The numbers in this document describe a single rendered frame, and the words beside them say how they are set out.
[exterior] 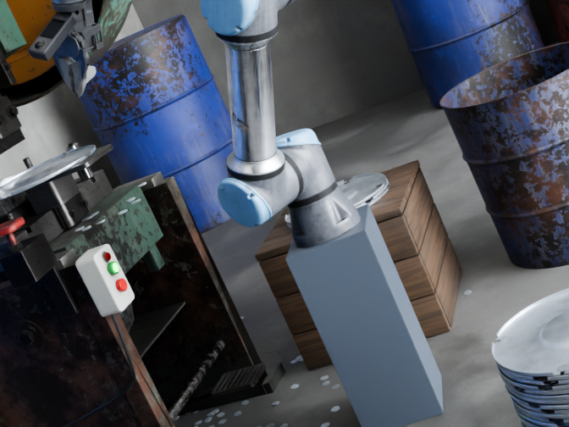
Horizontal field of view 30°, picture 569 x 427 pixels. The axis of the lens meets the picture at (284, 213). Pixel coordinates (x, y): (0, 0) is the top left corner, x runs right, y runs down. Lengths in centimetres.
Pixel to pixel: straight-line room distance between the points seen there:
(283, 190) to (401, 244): 58
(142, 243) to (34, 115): 235
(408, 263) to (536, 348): 91
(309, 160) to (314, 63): 354
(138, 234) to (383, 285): 66
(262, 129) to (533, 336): 64
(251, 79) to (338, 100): 376
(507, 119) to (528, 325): 93
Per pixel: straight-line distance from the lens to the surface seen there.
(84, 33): 233
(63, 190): 249
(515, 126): 270
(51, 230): 246
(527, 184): 275
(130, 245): 253
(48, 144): 488
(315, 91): 576
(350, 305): 225
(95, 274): 221
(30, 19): 284
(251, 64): 198
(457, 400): 239
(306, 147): 219
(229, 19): 192
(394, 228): 261
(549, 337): 178
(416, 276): 265
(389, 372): 231
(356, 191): 279
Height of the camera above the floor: 108
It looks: 14 degrees down
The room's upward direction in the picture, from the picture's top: 24 degrees counter-clockwise
